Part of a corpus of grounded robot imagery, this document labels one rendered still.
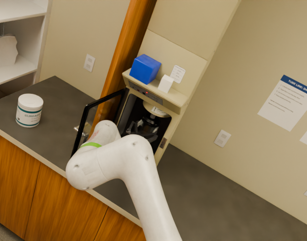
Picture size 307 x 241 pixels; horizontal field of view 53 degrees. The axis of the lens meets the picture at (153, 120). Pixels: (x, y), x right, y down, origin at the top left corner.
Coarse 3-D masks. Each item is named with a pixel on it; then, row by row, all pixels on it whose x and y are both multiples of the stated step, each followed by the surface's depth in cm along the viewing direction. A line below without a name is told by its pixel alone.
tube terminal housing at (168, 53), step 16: (144, 48) 147; (160, 48) 144; (176, 48) 141; (176, 64) 144; (192, 64) 141; (208, 64) 148; (160, 80) 151; (192, 80) 144; (144, 96) 158; (192, 96) 159
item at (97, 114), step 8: (120, 96) 157; (88, 104) 135; (104, 104) 148; (112, 104) 155; (88, 112) 139; (96, 112) 145; (104, 112) 153; (112, 112) 161; (88, 120) 143; (96, 120) 150; (112, 120) 167; (88, 128) 148; (88, 136) 153; (80, 144) 151; (72, 152) 149
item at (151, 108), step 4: (144, 100) 167; (144, 104) 165; (148, 104) 163; (148, 108) 162; (152, 108) 161; (156, 108) 161; (152, 112) 162; (156, 112) 161; (160, 112) 161; (164, 112) 162; (160, 116) 162; (164, 116) 163; (168, 116) 165
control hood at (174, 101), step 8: (128, 72) 146; (136, 80) 143; (144, 88) 144; (152, 88) 142; (160, 96) 141; (168, 96) 141; (176, 96) 144; (184, 96) 147; (160, 104) 153; (168, 104) 145; (176, 104) 139; (184, 104) 144; (176, 112) 150
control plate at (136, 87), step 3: (129, 81) 147; (129, 84) 152; (132, 84) 148; (135, 87) 150; (138, 87) 147; (141, 90) 150; (144, 90) 147; (147, 93) 148; (150, 93) 145; (147, 96) 152; (150, 96) 150; (153, 99) 152; (156, 99) 149; (159, 99) 146; (162, 99) 144; (159, 102) 150; (162, 102) 148
